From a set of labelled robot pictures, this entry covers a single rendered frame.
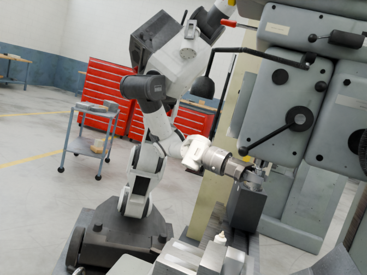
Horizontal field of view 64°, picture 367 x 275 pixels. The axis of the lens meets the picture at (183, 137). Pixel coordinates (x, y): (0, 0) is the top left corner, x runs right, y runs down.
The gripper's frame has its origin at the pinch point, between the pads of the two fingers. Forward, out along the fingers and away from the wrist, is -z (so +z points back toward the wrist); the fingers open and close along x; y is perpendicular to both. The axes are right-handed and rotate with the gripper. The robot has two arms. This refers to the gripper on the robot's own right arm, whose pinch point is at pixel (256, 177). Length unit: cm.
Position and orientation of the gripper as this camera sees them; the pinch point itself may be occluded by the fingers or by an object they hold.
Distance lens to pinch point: 99.1
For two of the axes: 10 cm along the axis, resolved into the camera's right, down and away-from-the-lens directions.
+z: -8.1, -3.2, 4.9
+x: 5.2, -0.2, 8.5
